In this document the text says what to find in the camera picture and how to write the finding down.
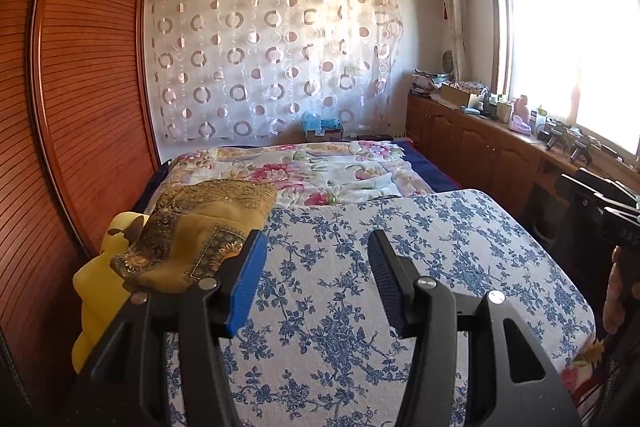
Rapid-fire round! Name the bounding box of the wooden framed window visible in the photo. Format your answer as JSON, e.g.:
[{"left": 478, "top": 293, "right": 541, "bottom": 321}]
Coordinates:
[{"left": 487, "top": 0, "right": 640, "bottom": 158}]

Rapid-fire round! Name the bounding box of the circle-patterned sheer curtain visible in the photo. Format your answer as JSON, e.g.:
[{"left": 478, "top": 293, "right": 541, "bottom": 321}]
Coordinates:
[{"left": 145, "top": 0, "right": 403, "bottom": 142}]

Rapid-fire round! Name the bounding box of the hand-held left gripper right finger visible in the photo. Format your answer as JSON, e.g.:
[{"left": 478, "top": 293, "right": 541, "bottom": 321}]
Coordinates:
[{"left": 367, "top": 229, "right": 583, "bottom": 427}]

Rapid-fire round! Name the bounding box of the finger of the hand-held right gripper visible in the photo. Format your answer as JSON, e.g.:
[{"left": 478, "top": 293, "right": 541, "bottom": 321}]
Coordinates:
[
  {"left": 575, "top": 167, "right": 640, "bottom": 208},
  {"left": 555, "top": 174, "right": 608, "bottom": 254}
]

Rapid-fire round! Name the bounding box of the pile of packets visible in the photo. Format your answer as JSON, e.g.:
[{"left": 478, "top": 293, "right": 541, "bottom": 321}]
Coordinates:
[{"left": 411, "top": 69, "right": 451, "bottom": 96}]

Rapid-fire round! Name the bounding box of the small black tripod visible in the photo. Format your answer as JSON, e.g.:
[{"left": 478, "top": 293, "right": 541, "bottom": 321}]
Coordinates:
[
  {"left": 570, "top": 134, "right": 601, "bottom": 165},
  {"left": 545, "top": 119, "right": 573, "bottom": 152}
]

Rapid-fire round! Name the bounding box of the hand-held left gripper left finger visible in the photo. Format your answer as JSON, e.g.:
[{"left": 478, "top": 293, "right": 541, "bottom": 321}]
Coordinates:
[{"left": 82, "top": 229, "right": 268, "bottom": 427}]

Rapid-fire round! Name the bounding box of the person's right hand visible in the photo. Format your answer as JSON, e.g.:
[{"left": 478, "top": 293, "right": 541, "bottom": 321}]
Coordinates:
[{"left": 602, "top": 247, "right": 640, "bottom": 335}]

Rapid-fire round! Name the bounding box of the blue tissue pack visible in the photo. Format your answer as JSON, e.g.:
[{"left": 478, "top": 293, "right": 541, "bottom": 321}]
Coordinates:
[{"left": 301, "top": 111, "right": 345, "bottom": 142}]

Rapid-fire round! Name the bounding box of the yellow plush toy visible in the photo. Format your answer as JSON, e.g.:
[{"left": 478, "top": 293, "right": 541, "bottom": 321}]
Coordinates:
[{"left": 71, "top": 211, "right": 151, "bottom": 375}]

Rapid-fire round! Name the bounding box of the long wooden cabinet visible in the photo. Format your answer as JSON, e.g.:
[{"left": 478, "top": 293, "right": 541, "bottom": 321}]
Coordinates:
[{"left": 406, "top": 92, "right": 640, "bottom": 228}]

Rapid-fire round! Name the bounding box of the small cardboard box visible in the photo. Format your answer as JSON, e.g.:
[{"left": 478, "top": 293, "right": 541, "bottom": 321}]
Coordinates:
[{"left": 440, "top": 83, "right": 471, "bottom": 108}]

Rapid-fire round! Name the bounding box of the blue floral quilt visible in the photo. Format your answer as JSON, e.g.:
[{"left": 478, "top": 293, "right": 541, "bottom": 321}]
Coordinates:
[{"left": 162, "top": 189, "right": 598, "bottom": 427}]

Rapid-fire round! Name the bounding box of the dark blue bed sheet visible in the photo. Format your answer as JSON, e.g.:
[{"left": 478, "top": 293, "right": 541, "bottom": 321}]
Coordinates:
[{"left": 400, "top": 139, "right": 463, "bottom": 195}]

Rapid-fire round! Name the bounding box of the brown patterned shirt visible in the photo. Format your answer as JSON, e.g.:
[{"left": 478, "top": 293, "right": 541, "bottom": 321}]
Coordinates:
[{"left": 110, "top": 179, "right": 278, "bottom": 295}]

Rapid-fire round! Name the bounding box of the pink floral bed sheet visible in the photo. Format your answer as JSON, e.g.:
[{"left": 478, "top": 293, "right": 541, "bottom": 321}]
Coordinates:
[{"left": 162, "top": 139, "right": 436, "bottom": 210}]

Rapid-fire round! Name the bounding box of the wooden slatted wardrobe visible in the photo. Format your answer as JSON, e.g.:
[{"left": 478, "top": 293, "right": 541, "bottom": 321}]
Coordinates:
[{"left": 0, "top": 0, "right": 163, "bottom": 427}]

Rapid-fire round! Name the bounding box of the white window curtain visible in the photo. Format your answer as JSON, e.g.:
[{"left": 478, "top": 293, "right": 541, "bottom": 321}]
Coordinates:
[{"left": 434, "top": 0, "right": 468, "bottom": 80}]

